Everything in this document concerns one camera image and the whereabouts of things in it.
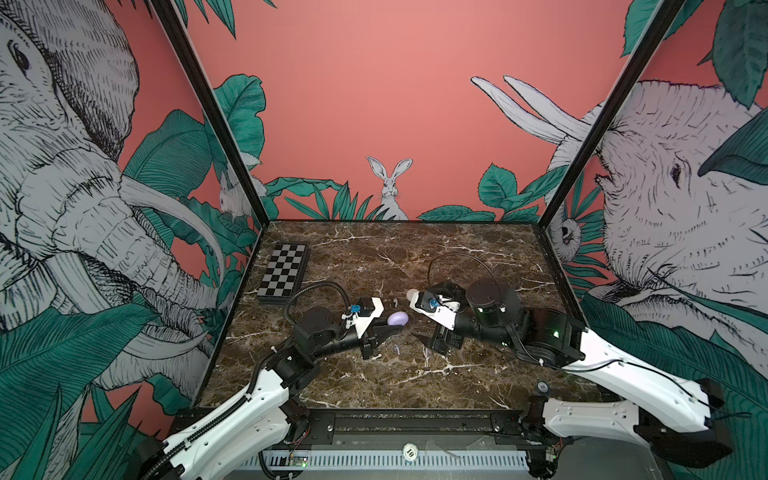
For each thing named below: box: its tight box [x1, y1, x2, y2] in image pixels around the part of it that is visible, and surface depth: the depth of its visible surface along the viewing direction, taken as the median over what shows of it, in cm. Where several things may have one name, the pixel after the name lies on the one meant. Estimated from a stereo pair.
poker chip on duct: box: [402, 442, 419, 462], surface depth 72 cm
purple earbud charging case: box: [387, 311, 409, 326], surface depth 66 cm
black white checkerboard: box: [257, 241, 311, 305], surface depth 103 cm
